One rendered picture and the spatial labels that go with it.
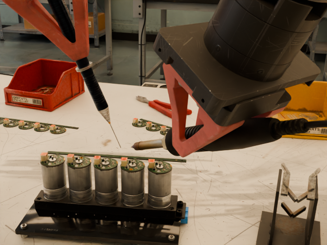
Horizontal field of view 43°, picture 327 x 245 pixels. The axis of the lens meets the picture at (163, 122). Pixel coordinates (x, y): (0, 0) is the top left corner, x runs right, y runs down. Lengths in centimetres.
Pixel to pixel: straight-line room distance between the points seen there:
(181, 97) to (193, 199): 21
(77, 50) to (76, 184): 15
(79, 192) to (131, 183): 6
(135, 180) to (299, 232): 17
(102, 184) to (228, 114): 22
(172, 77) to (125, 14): 478
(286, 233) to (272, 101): 21
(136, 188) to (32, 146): 24
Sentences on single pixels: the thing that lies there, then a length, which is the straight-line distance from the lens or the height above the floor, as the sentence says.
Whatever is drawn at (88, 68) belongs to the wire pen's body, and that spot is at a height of 92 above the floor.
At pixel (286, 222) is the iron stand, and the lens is 47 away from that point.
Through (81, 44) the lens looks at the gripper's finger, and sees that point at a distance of 37.
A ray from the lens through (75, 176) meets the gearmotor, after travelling 44.
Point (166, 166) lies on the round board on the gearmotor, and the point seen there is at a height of 81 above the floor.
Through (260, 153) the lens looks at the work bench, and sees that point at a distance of 61.
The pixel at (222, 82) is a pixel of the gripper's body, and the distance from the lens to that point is 24.
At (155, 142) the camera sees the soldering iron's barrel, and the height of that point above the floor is 86.
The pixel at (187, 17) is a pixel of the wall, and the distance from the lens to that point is 488.
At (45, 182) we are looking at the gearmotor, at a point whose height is 79.
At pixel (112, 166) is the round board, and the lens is 43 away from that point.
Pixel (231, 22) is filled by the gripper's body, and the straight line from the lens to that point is 25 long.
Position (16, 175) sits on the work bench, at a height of 75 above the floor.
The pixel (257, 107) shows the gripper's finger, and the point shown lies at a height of 93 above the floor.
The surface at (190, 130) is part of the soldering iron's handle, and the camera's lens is 32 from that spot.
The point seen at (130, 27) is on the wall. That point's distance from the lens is 507.
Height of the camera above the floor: 102
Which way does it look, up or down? 23 degrees down
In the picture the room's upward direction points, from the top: 1 degrees clockwise
